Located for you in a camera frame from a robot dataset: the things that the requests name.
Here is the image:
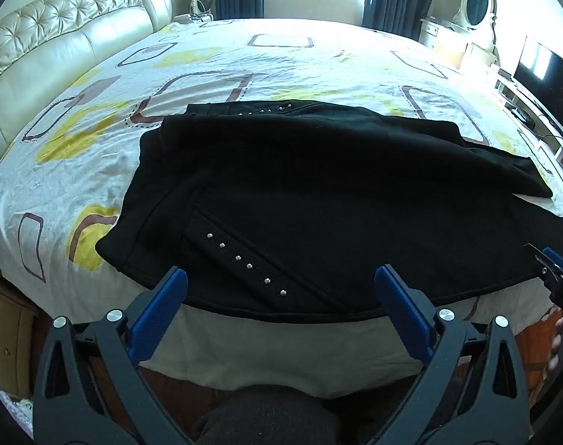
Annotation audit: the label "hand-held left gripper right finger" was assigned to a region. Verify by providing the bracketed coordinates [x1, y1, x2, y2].
[369, 264, 530, 445]

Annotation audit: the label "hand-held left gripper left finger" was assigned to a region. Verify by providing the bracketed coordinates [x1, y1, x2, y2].
[33, 266, 194, 445]

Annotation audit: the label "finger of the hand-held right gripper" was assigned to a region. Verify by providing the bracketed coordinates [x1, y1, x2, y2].
[525, 243, 563, 290]

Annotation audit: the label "black pants with metal studs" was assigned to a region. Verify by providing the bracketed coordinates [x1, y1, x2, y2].
[96, 100, 563, 323]

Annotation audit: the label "person's right hand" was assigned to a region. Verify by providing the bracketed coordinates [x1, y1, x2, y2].
[549, 316, 563, 372]

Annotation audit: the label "white television stand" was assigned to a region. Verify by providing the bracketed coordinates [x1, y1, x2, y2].
[488, 65, 563, 181]

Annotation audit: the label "person's grey trouser leg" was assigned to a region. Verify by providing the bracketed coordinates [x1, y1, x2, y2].
[193, 382, 329, 445]

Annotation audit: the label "bed with patterned sheet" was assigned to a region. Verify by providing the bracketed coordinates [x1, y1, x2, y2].
[0, 19, 563, 399]

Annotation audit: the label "cream bedside nightstand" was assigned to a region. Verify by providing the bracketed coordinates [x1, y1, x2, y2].
[0, 273, 37, 399]

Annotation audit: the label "black flat television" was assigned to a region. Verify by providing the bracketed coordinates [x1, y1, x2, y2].
[513, 37, 563, 145]

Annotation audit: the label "white dresser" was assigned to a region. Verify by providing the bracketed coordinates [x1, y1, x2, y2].
[419, 16, 500, 71]

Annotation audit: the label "cream tufted leather headboard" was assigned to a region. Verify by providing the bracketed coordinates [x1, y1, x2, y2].
[0, 0, 173, 158]

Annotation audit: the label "white oval vanity mirror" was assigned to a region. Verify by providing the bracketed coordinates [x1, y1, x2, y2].
[451, 0, 500, 52]

